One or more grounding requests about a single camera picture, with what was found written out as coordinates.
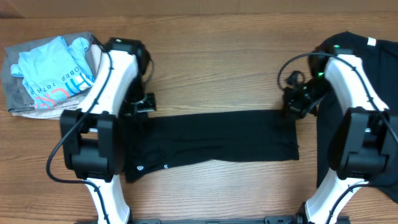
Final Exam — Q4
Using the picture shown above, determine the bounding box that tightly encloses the black t-shirt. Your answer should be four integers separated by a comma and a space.
123, 110, 299, 182

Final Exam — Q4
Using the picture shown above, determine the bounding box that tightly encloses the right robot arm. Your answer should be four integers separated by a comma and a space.
282, 45, 397, 223

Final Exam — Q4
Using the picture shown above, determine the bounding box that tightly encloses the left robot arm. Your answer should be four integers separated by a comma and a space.
54, 37, 156, 223

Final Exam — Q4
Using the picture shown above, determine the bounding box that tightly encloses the beige folded shirt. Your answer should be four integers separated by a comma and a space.
12, 44, 101, 119

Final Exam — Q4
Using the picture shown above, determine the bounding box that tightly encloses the light blue printed t-shirt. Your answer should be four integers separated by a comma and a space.
11, 36, 95, 110

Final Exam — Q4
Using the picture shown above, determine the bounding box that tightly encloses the dark navy t-shirt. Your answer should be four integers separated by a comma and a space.
317, 32, 397, 201

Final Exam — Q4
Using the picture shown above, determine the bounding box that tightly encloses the grey folded shirt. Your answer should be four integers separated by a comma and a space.
1, 32, 96, 112

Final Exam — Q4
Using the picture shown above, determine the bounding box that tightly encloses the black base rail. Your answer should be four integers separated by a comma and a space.
74, 215, 352, 224

